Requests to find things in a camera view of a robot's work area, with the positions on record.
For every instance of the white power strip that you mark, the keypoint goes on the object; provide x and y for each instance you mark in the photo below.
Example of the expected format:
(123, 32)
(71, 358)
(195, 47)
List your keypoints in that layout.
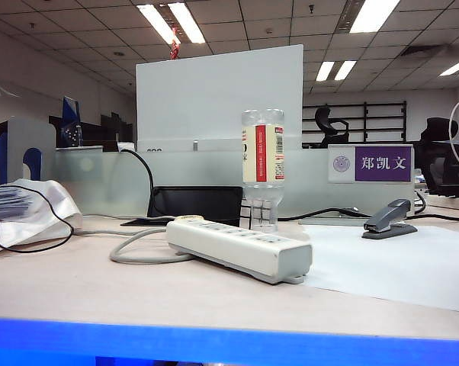
(229, 244)

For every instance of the blue table edge strip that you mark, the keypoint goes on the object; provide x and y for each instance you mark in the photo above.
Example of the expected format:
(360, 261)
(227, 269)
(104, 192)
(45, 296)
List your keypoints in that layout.
(214, 343)

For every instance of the frosted glass desk partition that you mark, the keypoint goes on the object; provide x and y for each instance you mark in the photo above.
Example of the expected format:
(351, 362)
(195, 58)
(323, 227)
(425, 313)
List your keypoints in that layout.
(199, 169)

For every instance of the white cube puzzle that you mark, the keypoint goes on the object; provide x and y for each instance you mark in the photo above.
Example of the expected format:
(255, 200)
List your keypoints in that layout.
(245, 213)

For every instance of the black tablet with stand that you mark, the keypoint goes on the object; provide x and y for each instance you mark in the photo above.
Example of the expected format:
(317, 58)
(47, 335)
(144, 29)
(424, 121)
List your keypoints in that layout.
(199, 204)

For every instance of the upside-down clear plastic bottle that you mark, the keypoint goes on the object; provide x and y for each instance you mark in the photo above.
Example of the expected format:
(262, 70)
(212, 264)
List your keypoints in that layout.
(262, 152)

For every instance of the white board panel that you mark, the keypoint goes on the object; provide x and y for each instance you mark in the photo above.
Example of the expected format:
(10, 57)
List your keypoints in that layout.
(214, 99)

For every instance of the small black office chair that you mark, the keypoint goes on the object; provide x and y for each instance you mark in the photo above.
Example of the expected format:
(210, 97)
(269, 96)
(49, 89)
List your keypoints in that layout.
(328, 126)

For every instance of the red hanging ornament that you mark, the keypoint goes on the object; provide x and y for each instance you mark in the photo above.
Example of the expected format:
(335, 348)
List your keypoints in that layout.
(174, 49)

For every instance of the purple and white name plate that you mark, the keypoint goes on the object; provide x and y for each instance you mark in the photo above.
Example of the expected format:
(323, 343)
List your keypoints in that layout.
(382, 164)

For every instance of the small double ceiling light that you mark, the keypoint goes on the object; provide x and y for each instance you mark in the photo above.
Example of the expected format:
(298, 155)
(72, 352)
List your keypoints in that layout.
(334, 70)

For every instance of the grey stapler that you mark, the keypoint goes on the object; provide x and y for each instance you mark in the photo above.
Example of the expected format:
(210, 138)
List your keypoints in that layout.
(389, 219)

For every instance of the double tube ceiling light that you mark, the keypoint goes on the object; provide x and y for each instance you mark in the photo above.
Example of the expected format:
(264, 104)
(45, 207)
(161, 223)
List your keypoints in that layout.
(187, 23)

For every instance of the black shelf rack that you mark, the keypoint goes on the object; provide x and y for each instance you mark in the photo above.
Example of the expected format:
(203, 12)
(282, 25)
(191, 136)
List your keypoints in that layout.
(382, 116)

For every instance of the blue trophy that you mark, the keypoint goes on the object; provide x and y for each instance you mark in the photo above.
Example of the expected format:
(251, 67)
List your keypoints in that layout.
(70, 122)

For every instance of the white paper sheet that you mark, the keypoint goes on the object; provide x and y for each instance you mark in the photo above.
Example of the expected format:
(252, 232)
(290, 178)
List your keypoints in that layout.
(386, 267)

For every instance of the white plastic bag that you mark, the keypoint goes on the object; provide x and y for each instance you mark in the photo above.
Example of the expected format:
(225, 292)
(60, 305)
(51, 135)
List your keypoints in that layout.
(35, 217)

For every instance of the grey metal bookend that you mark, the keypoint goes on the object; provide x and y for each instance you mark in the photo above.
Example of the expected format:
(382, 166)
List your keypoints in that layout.
(31, 133)

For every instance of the large black office chair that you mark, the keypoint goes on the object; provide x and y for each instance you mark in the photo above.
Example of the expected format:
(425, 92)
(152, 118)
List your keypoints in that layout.
(443, 167)

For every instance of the wide ceiling light panel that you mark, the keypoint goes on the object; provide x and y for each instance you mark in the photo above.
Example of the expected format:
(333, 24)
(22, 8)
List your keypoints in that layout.
(372, 15)

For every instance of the slanted ceiling light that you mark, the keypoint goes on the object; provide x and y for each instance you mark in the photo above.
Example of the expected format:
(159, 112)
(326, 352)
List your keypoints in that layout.
(458, 66)

